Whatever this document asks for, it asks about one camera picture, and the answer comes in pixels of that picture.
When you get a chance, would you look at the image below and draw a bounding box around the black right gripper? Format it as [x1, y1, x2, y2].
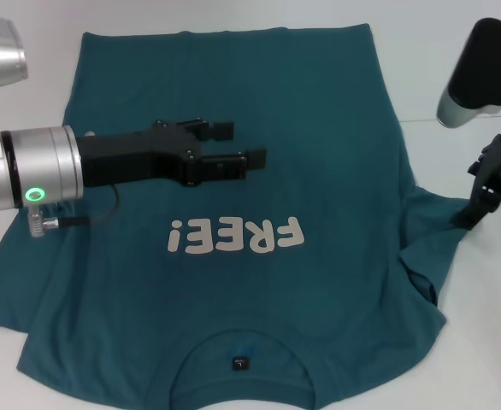
[453, 134, 501, 231]

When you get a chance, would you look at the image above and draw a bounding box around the left arm cable with connector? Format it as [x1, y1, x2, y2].
[27, 185, 121, 237]

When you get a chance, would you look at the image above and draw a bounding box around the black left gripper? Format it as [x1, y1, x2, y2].
[77, 117, 268, 188]

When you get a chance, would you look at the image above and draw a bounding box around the teal blue printed t-shirt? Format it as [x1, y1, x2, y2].
[0, 23, 480, 410]

